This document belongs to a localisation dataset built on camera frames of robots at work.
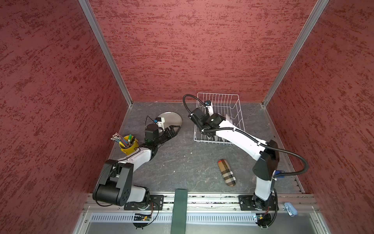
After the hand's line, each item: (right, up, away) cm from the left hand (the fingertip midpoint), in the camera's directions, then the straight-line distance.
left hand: (177, 131), depth 87 cm
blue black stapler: (+41, -12, -35) cm, 55 cm away
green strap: (+3, -40, -17) cm, 44 cm away
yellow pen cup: (-25, -8, -4) cm, 27 cm away
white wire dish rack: (+39, +18, +31) cm, 53 cm away
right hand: (+21, +7, -5) cm, 23 cm away
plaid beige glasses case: (+29, -24, -6) cm, 38 cm away
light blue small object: (+59, -38, -15) cm, 72 cm away
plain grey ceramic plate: (-6, +7, +18) cm, 21 cm away
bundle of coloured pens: (-34, -3, -7) cm, 34 cm away
